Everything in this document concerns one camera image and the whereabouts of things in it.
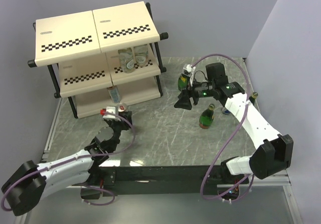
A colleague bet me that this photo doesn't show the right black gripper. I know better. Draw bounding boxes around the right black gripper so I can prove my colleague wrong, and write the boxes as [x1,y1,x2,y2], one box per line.
[174,76,215,110]

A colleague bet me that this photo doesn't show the green glass bottle back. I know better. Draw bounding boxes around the green glass bottle back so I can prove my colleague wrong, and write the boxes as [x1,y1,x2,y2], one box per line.
[178,73,190,91]

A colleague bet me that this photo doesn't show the green glass bottle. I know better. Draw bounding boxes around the green glass bottle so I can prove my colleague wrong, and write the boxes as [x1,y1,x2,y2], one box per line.
[199,103,215,129]
[178,73,190,91]
[249,92,259,106]

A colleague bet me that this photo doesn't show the silver energy drink can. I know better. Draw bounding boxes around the silver energy drink can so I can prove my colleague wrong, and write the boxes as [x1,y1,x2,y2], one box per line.
[107,86,121,103]
[117,103,128,113]

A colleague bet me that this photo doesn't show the clear soda water bottle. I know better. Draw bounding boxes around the clear soda water bottle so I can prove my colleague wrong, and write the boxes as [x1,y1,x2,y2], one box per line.
[133,44,149,67]
[118,48,135,73]

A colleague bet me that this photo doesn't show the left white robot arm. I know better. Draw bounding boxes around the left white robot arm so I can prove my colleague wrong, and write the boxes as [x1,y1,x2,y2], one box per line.
[1,108,134,216]

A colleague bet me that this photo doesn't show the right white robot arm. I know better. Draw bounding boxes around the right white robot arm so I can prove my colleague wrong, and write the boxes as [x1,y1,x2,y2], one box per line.
[174,63,293,183]

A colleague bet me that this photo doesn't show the beige three-tier shelf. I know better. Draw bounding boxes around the beige three-tier shelf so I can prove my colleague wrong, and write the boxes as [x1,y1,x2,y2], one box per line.
[28,2,168,119]

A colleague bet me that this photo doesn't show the green glass bottle middle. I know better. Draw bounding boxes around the green glass bottle middle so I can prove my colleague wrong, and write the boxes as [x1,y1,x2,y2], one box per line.
[199,103,215,129]

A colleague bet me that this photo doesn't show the blue energy drink can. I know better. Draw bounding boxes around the blue energy drink can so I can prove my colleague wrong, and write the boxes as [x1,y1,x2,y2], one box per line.
[222,107,230,115]

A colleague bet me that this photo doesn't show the green glass bottle right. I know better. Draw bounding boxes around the green glass bottle right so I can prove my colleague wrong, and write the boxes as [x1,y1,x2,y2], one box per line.
[249,92,259,106]

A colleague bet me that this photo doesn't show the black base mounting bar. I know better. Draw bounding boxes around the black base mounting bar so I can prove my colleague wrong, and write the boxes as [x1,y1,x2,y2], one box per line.
[80,165,245,200]

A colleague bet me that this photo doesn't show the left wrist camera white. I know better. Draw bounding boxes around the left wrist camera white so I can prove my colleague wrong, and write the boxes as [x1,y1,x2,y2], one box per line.
[100,106,120,121]

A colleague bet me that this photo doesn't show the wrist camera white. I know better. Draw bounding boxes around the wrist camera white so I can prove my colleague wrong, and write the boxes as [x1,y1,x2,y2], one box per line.
[182,64,196,87]
[100,106,120,121]

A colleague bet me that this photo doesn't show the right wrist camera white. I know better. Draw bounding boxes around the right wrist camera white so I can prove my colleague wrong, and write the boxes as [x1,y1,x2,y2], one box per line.
[182,64,196,87]

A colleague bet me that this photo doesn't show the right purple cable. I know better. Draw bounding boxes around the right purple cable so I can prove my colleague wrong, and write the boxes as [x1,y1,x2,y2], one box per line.
[192,53,253,201]

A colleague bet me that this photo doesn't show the aluminium rail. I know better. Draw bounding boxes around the aluminium rail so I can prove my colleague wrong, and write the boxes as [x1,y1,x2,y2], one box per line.
[217,168,291,187]

